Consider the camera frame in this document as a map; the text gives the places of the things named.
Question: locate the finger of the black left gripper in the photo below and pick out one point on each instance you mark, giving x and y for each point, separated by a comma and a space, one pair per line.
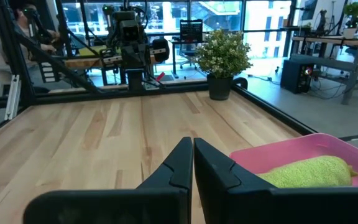
130, 57
141, 57

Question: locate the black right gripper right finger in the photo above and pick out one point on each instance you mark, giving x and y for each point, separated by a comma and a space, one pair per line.
222, 193

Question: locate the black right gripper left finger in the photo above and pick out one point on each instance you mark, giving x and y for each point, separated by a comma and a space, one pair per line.
166, 199

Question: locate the pink translucent plastic basket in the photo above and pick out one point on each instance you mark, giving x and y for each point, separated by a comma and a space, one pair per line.
291, 152

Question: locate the green microfiber towel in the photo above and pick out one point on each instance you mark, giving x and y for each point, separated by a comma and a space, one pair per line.
309, 172

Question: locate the red flat bar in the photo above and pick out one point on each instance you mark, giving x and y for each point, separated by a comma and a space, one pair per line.
160, 76

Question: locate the black office chair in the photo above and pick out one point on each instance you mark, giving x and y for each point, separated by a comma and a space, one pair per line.
191, 34

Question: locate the wooden background table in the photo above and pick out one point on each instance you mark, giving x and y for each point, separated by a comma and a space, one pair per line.
85, 63

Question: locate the green bushy plant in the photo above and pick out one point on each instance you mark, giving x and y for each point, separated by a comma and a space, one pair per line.
224, 53

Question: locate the black plant pot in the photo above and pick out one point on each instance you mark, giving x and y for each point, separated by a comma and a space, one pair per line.
219, 87

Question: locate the black slanted bar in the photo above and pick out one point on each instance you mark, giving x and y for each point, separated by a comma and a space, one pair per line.
57, 67

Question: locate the person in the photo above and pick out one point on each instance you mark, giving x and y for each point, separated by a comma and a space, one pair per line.
26, 28

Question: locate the black computer tower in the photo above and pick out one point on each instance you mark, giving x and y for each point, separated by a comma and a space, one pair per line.
295, 76

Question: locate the blue-screen monitor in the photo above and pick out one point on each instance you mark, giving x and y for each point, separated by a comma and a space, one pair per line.
309, 9

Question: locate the wooden desk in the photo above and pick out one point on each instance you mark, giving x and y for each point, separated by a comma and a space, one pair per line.
337, 42

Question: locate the white plant pot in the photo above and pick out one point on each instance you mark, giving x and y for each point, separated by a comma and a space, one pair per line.
350, 33

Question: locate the small green plant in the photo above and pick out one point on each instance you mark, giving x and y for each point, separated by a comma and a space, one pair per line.
354, 9

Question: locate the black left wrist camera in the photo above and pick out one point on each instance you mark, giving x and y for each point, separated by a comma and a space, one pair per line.
130, 31

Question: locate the black rig frame post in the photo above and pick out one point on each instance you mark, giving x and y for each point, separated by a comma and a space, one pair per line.
11, 46

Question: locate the white metal bracket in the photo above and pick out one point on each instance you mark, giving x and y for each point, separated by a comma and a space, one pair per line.
12, 96

